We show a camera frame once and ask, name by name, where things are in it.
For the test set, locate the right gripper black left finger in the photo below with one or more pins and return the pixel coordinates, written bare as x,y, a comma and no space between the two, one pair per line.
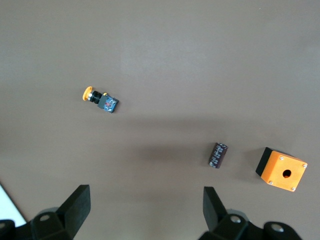
72,212

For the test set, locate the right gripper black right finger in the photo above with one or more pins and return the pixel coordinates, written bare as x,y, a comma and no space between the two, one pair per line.
215,217

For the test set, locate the orange cap push button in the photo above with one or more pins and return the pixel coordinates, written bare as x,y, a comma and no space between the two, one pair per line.
107,103

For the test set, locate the dark cylindrical capacitor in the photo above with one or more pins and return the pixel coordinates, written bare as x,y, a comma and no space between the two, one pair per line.
218,155

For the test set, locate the orange black button enclosure box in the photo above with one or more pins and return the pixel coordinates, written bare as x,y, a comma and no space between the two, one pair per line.
282,170

